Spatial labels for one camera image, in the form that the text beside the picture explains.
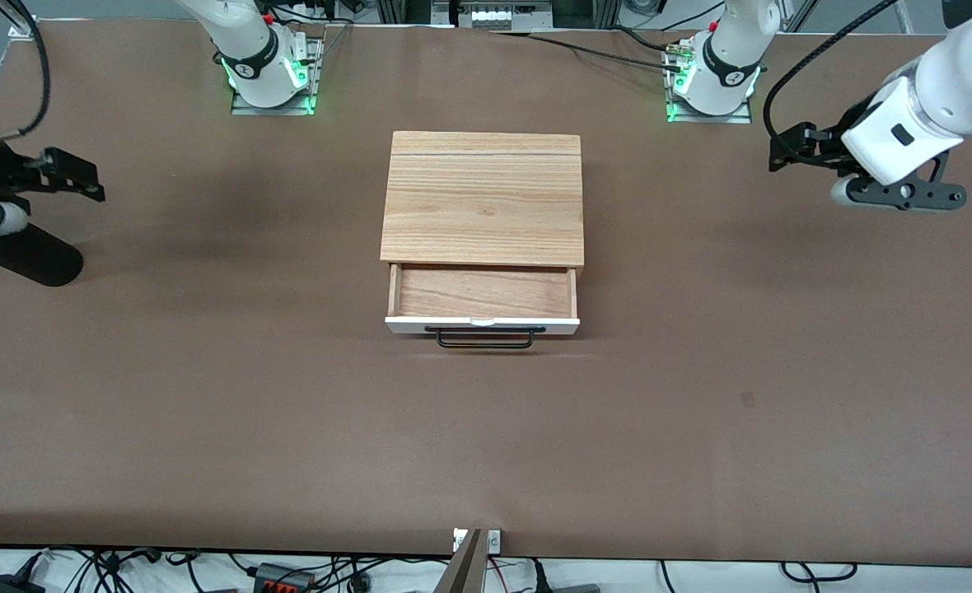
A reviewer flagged brown wooden post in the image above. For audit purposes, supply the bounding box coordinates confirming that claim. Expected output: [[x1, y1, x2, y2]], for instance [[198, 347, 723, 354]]
[[434, 529, 488, 593]]

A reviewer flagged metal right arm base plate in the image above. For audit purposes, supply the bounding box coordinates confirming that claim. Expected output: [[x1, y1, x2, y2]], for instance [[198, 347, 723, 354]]
[[231, 29, 325, 117]]

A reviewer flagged black and red connector box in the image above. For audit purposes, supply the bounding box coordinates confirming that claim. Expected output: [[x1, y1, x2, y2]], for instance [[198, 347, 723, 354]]
[[253, 562, 316, 593]]

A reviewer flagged long black table cable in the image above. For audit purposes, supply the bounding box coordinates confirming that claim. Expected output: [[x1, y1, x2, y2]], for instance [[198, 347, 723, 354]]
[[493, 30, 686, 72]]

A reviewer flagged light wooden drawer cabinet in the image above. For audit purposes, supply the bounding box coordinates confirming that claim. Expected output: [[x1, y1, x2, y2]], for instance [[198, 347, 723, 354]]
[[380, 131, 586, 285]]

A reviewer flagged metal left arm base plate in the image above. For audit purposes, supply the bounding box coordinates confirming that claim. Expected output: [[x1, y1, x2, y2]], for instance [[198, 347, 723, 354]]
[[664, 37, 755, 125]]

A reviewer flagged white metal bracket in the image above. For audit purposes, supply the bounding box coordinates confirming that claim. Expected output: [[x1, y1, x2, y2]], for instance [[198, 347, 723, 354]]
[[452, 528, 502, 555]]

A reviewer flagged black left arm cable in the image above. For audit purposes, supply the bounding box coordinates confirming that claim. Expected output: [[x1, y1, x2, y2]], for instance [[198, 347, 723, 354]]
[[763, 0, 903, 149]]

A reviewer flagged looped black floor cable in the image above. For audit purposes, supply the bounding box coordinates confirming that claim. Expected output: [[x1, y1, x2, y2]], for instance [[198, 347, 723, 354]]
[[780, 561, 859, 585]]

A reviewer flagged black metal drawer handle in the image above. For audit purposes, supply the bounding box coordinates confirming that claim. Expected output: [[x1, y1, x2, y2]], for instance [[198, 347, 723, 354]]
[[423, 325, 547, 350]]

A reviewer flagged white power strip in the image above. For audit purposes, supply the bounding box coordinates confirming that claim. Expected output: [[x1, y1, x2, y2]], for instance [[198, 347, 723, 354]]
[[451, 0, 554, 32]]

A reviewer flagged black floor plug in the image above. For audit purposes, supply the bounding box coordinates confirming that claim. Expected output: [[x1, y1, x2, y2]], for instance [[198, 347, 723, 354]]
[[527, 560, 602, 593]]

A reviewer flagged black ribbed vase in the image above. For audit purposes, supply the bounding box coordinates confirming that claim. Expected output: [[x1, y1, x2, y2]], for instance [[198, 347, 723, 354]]
[[0, 221, 85, 288]]

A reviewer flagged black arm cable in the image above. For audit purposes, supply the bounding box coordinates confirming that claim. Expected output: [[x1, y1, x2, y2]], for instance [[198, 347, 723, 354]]
[[0, 0, 52, 147], [763, 0, 903, 149]]

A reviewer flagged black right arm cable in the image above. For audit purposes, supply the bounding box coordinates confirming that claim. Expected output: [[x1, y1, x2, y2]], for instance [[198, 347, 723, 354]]
[[0, 0, 52, 147]]

